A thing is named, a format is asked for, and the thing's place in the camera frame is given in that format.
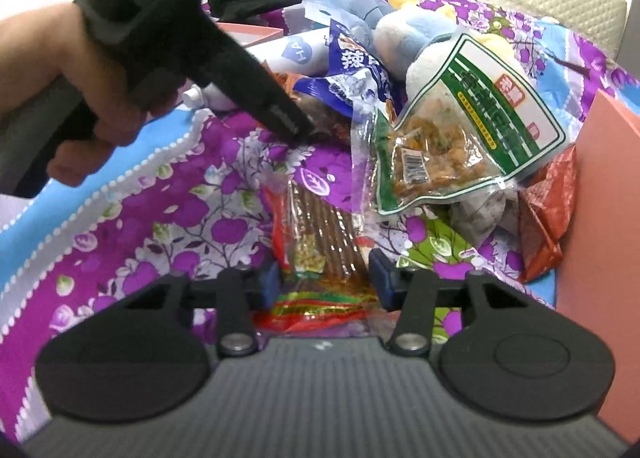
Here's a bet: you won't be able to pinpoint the person's left hand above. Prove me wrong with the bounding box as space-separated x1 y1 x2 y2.
0 2 188 186

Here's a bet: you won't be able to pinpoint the grey crinkled packet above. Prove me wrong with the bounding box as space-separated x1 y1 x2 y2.
447 183 521 251

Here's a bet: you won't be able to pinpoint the blue white plush toy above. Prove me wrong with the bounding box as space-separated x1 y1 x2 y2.
372 0 518 103

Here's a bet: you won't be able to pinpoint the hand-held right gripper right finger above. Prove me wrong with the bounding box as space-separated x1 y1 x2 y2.
368 249 523 358

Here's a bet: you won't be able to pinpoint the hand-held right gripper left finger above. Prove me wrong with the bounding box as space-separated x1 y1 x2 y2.
120 260 280 358

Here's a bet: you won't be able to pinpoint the shallow pink cardboard box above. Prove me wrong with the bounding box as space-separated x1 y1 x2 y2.
215 22 285 47

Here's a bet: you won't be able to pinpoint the red green foil packet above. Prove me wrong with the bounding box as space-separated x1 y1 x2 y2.
252 288 383 336

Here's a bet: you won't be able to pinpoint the white spray bottle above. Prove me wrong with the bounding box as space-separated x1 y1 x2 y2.
182 28 333 111

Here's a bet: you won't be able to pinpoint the red orange foil packet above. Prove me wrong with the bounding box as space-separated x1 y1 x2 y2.
517 145 578 283

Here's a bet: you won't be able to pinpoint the green label snack packet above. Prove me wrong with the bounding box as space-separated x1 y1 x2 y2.
375 32 568 216

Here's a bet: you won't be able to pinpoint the clear red-edged sticks packet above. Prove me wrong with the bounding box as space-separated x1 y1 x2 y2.
262 178 371 283

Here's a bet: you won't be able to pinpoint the deep pink cardboard box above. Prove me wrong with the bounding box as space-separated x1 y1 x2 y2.
555 88 640 444

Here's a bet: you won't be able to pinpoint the blue snack packet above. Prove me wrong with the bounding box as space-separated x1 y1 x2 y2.
294 20 401 121

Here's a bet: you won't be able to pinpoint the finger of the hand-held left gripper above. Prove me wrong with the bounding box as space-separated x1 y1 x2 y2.
192 28 317 140

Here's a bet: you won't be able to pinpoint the purple floral blanket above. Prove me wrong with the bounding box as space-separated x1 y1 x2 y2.
0 0 616 444

